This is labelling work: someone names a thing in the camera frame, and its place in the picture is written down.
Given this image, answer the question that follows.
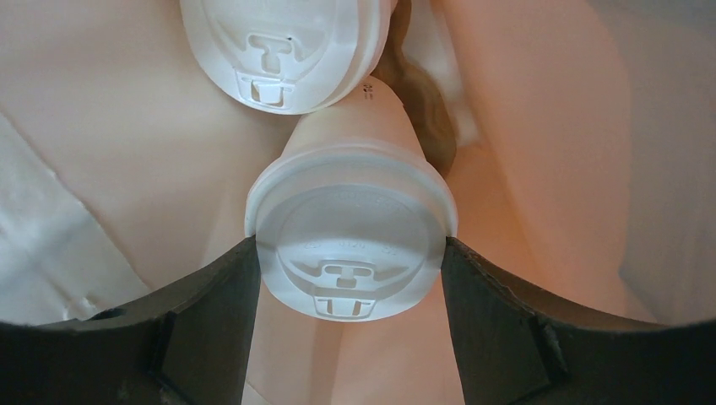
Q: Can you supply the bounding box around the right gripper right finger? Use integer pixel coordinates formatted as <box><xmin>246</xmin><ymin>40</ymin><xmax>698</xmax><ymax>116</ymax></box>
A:
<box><xmin>442</xmin><ymin>238</ymin><xmax>715</xmax><ymax>404</ymax></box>

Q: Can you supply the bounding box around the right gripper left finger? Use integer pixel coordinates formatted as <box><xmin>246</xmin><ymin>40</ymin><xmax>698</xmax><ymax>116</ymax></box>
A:
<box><xmin>1</xmin><ymin>237</ymin><xmax>260</xmax><ymax>404</ymax></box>

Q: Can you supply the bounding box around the lidded white coffee cup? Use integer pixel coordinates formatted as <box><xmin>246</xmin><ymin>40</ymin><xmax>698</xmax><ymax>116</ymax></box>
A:
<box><xmin>244</xmin><ymin>77</ymin><xmax>458</xmax><ymax>322</ymax></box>

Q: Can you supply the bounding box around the orange paper bag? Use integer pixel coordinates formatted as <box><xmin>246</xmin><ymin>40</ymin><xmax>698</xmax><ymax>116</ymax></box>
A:
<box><xmin>1</xmin><ymin>1</ymin><xmax>715</xmax><ymax>404</ymax></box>

